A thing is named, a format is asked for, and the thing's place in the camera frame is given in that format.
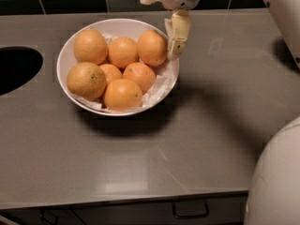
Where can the white ceramic bowl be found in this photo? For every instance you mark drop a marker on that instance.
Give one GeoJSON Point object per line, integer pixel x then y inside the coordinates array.
{"type": "Point", "coordinates": [167, 73]}

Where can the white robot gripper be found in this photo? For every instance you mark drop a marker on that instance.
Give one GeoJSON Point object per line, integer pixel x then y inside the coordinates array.
{"type": "Point", "coordinates": [178, 26]}

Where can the small centre orange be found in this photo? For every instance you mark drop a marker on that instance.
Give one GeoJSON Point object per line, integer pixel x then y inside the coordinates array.
{"type": "Point", "coordinates": [111, 72]}

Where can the white paper towel lining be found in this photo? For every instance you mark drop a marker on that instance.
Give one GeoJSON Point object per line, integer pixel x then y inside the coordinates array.
{"type": "Point", "coordinates": [117, 75]}

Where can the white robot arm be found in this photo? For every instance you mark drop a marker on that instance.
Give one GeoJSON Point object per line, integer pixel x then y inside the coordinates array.
{"type": "Point", "coordinates": [273, 197]}

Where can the black drawer handle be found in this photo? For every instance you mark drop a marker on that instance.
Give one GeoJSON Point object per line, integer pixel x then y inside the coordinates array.
{"type": "Point", "coordinates": [190, 210]}

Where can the black sink basin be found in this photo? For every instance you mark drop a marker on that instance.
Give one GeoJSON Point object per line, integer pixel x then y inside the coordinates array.
{"type": "Point", "coordinates": [18, 65]}

